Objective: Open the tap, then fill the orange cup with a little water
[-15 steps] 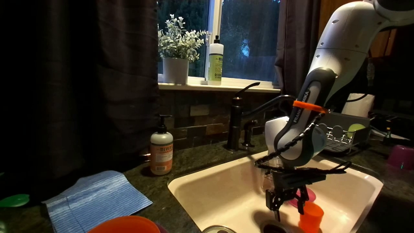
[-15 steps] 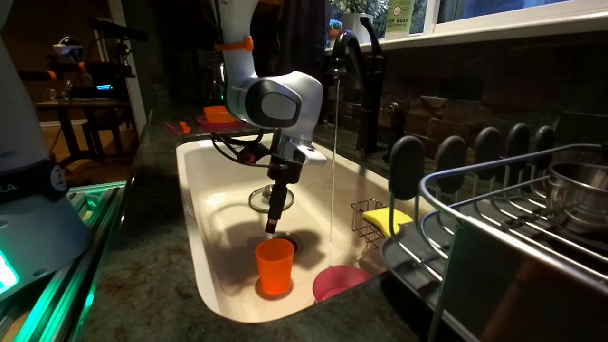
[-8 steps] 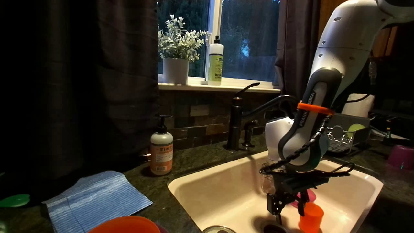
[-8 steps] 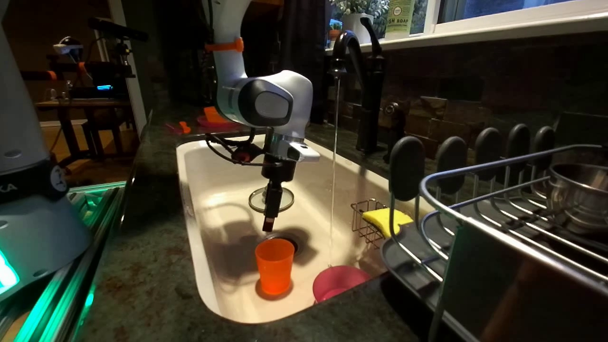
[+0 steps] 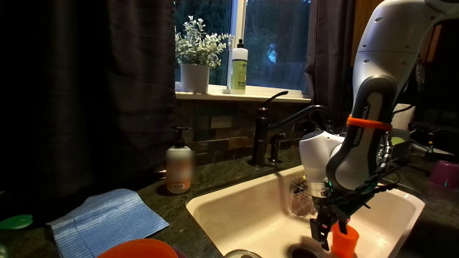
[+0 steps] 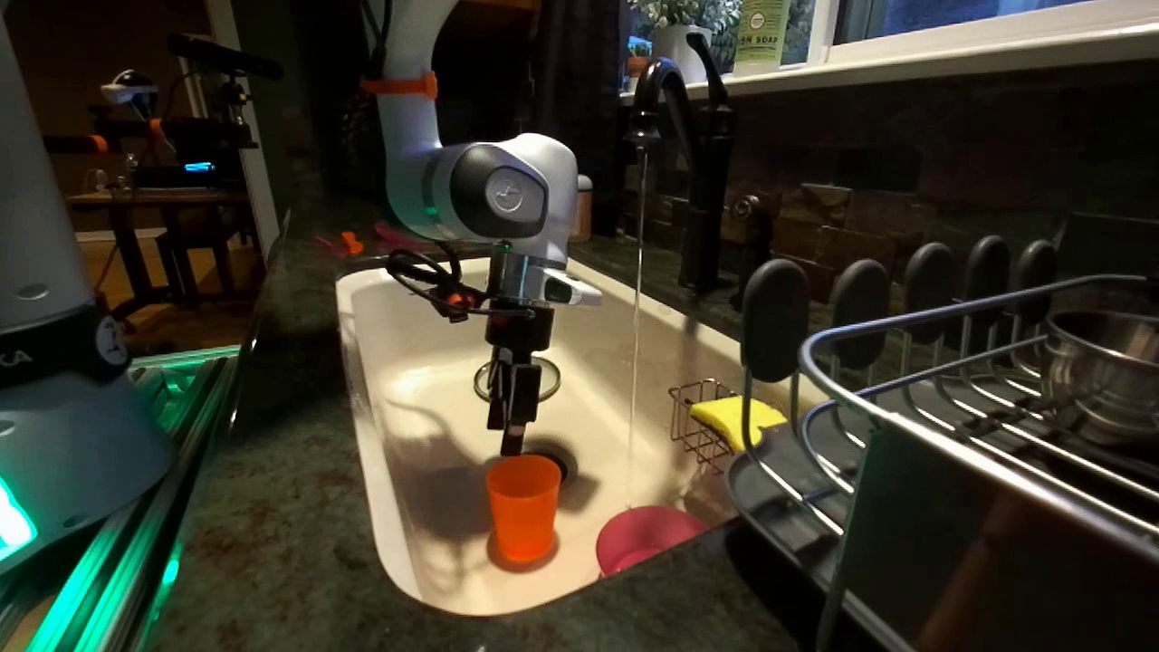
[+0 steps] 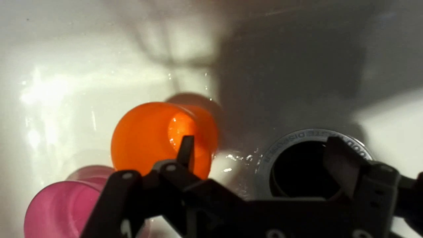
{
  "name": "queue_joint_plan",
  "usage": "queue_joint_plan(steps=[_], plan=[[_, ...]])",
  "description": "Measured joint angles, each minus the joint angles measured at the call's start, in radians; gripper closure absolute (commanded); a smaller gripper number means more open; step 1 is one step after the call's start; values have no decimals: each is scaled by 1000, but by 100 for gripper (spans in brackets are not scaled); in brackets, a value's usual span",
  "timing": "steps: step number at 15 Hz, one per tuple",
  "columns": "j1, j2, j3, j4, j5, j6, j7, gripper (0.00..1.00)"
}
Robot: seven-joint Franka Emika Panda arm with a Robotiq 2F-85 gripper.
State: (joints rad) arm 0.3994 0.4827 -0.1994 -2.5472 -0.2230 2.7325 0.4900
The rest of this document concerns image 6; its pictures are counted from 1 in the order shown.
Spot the black side sprayer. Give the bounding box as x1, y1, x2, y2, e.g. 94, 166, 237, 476
730, 192, 772, 311

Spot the camera on mount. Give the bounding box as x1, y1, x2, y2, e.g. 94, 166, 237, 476
167, 33, 284, 114

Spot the black tap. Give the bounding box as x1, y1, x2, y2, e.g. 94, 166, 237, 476
623, 32, 740, 292

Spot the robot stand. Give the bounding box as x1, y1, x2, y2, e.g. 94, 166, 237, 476
0, 344, 247, 652

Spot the steel pot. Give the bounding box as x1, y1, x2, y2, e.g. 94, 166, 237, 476
1035, 309, 1159, 446

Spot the pink plastic bowl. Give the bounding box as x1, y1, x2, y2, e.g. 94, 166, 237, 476
595, 505, 708, 578

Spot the plant in white pot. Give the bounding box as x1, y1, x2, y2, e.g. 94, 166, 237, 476
628, 0, 745, 88

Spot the wire sponge holder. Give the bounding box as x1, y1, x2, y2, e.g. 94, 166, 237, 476
668, 379, 754, 474

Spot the wooden table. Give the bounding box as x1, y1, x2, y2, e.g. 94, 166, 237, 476
67, 186, 263, 313

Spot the yellow sponge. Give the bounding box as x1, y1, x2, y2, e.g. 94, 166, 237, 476
689, 395, 788, 455

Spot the metal sink strainer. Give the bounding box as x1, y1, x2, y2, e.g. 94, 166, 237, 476
473, 355, 562, 403

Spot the orange plastic cup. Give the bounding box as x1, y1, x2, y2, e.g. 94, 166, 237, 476
485, 454, 563, 565

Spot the metal dish rack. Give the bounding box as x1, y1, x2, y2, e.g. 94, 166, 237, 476
727, 235, 1159, 652

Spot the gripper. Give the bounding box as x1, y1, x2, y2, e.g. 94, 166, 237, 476
485, 307, 555, 457

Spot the black tap lever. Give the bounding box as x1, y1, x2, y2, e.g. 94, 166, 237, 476
685, 32, 731, 111

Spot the green soap bottle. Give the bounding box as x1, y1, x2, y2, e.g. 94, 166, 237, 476
733, 0, 794, 79

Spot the black device with blue light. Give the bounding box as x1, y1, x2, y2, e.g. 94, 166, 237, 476
134, 116, 258, 188

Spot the window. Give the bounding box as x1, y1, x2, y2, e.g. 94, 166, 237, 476
621, 0, 1159, 99

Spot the white sink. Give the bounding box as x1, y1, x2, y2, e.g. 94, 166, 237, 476
336, 253, 818, 618

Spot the small canister with lid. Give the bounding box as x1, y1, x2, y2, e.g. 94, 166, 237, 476
570, 174, 595, 243

